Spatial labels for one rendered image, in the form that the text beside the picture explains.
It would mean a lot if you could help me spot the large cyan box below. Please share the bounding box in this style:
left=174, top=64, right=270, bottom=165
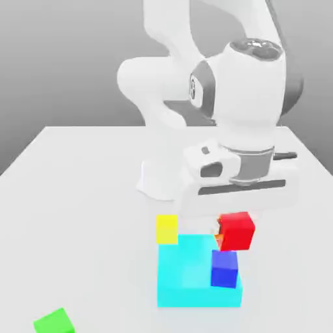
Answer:
left=157, top=233, right=243, bottom=308

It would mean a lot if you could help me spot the small red cube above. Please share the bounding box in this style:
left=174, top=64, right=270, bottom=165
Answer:
left=215, top=211, right=256, bottom=252

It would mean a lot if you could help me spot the small green cube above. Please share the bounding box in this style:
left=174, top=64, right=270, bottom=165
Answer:
left=33, top=307, right=77, bottom=333

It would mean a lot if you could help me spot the small blue cube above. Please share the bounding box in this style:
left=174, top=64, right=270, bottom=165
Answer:
left=210, top=249, right=239, bottom=289

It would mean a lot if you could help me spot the small yellow cube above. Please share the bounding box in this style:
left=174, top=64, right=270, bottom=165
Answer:
left=155, top=214, right=178, bottom=245

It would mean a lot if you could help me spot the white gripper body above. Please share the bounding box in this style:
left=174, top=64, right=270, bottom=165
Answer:
left=178, top=169, right=300, bottom=217

